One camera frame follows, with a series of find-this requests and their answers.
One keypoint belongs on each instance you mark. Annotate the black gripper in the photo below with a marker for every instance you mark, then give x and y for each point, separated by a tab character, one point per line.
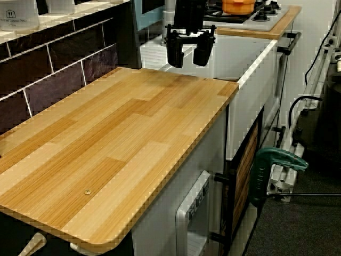
189	14

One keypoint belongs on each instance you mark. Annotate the white toy sink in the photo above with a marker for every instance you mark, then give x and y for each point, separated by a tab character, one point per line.
253	88

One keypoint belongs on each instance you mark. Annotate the orange toy pot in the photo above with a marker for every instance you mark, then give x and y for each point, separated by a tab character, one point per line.
237	6

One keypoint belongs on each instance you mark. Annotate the white toy stove top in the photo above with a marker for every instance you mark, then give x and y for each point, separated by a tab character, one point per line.
250	21

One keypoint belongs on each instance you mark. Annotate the wooden stove counter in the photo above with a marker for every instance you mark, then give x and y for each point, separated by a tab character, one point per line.
279	29

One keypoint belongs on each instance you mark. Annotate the metal towel bar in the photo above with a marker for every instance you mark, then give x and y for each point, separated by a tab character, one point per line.
283	66

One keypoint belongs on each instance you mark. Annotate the white kitchen cabinet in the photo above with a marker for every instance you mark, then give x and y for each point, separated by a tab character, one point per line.
213	149

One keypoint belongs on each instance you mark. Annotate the wooden kitchen countertop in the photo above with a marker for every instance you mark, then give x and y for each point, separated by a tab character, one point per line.
112	138

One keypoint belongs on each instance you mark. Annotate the cream tiled shelf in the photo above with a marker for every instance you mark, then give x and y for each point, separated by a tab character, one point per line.
69	20

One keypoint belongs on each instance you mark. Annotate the dark tiled backsplash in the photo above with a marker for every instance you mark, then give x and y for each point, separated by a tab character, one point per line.
61	69

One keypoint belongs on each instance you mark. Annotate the wooden slat cabinet door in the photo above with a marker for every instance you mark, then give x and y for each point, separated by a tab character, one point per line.
245	170

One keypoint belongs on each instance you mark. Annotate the small white storage jar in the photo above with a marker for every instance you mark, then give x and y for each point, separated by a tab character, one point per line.
61	5

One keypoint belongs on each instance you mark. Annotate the brass countertop screw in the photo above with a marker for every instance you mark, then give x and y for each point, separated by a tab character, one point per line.
87	191

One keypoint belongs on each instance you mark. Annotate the white labelled storage jar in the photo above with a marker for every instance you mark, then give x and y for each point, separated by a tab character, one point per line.
18	14

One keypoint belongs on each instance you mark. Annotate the black upright shelf post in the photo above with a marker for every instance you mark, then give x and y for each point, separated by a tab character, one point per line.
133	40

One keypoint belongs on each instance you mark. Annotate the aluminium frame rail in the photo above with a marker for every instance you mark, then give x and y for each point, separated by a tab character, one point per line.
301	117

